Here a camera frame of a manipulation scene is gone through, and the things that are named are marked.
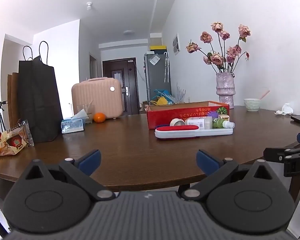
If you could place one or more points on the crumpled white tissue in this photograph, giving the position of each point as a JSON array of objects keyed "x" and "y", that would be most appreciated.
[{"x": 286, "y": 108}]

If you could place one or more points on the dark brown entrance door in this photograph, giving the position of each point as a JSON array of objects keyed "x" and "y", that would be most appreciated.
[{"x": 120, "y": 80}]

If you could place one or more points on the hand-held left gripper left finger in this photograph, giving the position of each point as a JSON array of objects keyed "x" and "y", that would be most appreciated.
[{"x": 90, "y": 162}]

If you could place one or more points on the grey refrigerator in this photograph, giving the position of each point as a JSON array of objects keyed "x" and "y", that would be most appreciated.
[{"x": 156, "y": 80}]

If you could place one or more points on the white red case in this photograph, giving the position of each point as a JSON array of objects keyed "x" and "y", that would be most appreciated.
[{"x": 180, "y": 130}]

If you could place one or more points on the white labelled bottle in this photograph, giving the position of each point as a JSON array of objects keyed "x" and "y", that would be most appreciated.
[{"x": 198, "y": 122}]

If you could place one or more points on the white wall panel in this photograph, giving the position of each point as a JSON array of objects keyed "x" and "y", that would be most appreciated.
[{"x": 176, "y": 44}]

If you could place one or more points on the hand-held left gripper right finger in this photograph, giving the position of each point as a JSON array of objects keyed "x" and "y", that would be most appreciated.
[{"x": 207, "y": 162}]

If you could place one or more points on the clear wrapped pastry packet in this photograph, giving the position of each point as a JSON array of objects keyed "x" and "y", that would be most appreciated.
[{"x": 26, "y": 131}]

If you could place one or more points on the red cardboard box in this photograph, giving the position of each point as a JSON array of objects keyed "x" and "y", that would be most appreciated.
[{"x": 165, "y": 117}]

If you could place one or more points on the side door frame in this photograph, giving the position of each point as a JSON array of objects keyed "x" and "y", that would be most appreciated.
[{"x": 93, "y": 66}]

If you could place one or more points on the brown paper bag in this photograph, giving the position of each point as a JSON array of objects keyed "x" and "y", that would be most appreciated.
[{"x": 15, "y": 97}]

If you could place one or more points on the blue and yellow bags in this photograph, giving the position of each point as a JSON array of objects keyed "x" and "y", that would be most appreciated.
[{"x": 162, "y": 100}]

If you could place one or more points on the green bottle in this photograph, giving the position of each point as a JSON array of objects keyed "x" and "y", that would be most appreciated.
[{"x": 218, "y": 123}]

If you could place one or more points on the clear folded umbrella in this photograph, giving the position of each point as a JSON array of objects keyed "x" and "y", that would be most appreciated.
[{"x": 166, "y": 67}]

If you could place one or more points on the white dried branches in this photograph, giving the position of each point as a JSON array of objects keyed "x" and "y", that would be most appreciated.
[{"x": 181, "y": 93}]

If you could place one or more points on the clear drinking glass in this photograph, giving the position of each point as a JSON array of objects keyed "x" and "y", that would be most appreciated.
[{"x": 88, "y": 110}]

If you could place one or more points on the pale green bowl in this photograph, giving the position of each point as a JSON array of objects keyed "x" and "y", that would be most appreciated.
[{"x": 252, "y": 105}]

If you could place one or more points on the paper on refrigerator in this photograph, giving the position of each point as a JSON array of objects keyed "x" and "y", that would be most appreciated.
[{"x": 155, "y": 60}]

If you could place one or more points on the pink suitcase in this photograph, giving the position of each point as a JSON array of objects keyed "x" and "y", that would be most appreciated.
[{"x": 97, "y": 97}]

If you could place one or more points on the purple ridged cap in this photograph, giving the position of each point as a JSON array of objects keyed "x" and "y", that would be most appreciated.
[{"x": 213, "y": 115}]

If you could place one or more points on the dried pink roses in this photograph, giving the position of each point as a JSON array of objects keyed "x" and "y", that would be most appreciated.
[{"x": 217, "y": 58}]

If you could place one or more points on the black paper bag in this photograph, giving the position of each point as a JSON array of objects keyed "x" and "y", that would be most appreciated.
[{"x": 38, "y": 105}]

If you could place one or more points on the purple textured vase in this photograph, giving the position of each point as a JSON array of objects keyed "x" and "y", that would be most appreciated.
[{"x": 225, "y": 90}]

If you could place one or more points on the white ceiling lamp socket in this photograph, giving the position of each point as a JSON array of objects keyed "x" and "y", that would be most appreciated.
[{"x": 89, "y": 5}]

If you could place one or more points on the orange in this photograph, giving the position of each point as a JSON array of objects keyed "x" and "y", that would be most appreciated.
[{"x": 99, "y": 117}]

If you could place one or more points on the blue tissue pack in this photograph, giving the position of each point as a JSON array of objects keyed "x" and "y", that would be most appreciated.
[{"x": 72, "y": 126}]

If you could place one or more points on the white tape roll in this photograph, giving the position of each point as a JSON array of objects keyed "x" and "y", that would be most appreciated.
[{"x": 176, "y": 122}]

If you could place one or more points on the black tripod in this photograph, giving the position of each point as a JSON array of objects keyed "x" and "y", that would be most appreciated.
[{"x": 0, "y": 117}]

